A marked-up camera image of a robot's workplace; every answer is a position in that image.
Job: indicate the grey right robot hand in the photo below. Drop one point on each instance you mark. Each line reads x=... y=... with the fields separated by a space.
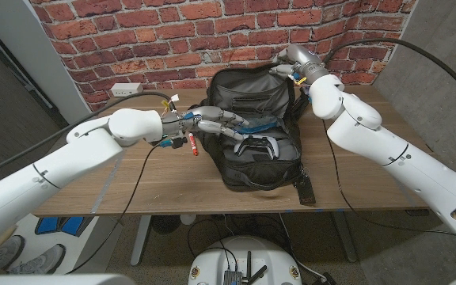
x=303 y=57

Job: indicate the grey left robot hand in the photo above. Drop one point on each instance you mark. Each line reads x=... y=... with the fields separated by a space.
x=208 y=115

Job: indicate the white black game controller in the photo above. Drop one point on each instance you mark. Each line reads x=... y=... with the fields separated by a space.
x=257 y=143

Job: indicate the black backpack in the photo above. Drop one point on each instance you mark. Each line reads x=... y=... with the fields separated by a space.
x=259 y=174

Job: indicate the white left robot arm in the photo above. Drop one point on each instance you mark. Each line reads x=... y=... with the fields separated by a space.
x=73 y=158

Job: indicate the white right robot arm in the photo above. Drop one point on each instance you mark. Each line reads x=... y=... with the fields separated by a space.
x=390 y=142

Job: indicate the red marker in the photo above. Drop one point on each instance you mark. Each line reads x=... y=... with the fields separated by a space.
x=192 y=144

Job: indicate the brick print backdrop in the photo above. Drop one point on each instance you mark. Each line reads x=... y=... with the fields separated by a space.
x=172 y=39

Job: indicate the white power strip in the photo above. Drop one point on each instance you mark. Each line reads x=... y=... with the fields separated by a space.
x=123 y=89

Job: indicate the black round floor base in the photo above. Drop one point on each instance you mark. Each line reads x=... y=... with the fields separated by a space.
x=164 y=223

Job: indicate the grey tape strip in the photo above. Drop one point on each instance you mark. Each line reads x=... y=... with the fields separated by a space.
x=105 y=188
x=404 y=190

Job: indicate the white table leg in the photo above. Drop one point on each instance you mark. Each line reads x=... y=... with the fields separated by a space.
x=139 y=241

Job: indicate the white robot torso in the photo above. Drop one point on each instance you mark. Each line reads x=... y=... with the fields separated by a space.
x=212 y=261

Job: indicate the white floor platform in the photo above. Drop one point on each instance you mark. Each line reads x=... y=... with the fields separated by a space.
x=101 y=241

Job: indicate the blue foot pedal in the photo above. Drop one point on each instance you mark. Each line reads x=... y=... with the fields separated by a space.
x=69 y=225

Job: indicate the grey table leg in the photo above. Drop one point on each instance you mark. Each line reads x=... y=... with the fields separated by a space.
x=344 y=237

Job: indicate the grey sneaker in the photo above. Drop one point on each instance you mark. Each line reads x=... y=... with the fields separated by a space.
x=6 y=251
x=42 y=261

